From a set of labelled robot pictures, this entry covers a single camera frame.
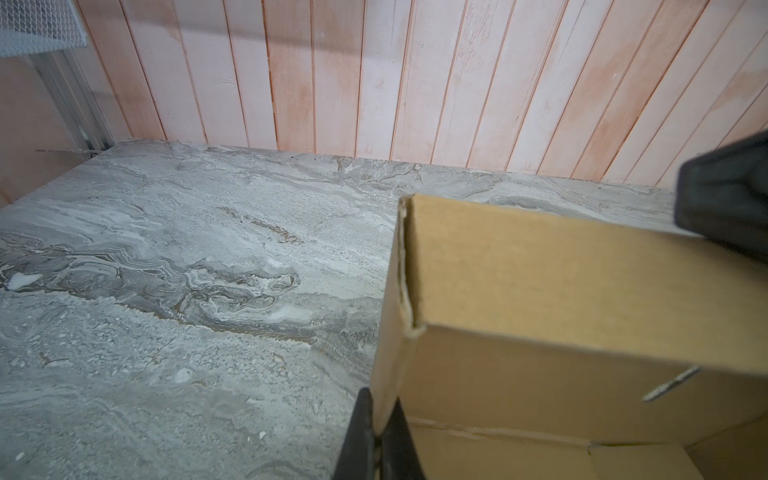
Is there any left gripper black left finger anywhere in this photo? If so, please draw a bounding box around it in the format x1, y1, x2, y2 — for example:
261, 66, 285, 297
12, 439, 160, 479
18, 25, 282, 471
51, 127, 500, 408
332, 388, 425, 480

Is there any brown cardboard box sheet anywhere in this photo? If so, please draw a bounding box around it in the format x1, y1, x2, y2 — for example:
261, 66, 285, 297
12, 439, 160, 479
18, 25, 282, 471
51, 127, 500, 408
370, 195, 767, 479

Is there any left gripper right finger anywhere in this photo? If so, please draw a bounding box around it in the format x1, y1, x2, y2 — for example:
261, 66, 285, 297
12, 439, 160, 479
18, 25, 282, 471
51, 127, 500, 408
674, 131, 767, 263

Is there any white wire mesh shelf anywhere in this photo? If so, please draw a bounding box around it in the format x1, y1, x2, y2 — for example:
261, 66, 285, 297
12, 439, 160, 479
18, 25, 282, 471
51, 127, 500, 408
1, 0, 88, 58

